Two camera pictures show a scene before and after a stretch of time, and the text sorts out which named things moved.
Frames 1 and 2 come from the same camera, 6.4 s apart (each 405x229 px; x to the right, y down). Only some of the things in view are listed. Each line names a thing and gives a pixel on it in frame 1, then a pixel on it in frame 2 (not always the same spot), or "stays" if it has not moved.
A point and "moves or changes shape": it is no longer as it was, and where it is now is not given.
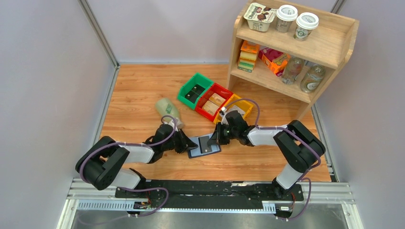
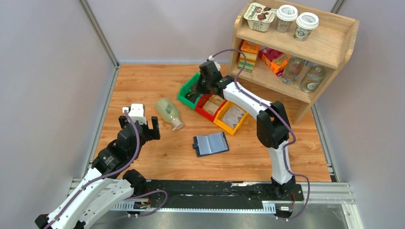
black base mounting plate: x=210 y=194 stays
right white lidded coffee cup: x=305 y=22 stays
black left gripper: x=186 y=143 -> x=155 y=134
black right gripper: x=217 y=137 -> x=200 y=89
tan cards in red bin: x=214 y=102 stays
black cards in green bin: x=193 y=95 stays
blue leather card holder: x=203 y=148 moves or changes shape
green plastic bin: x=192 y=88 stays
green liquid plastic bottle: x=168 y=110 stays
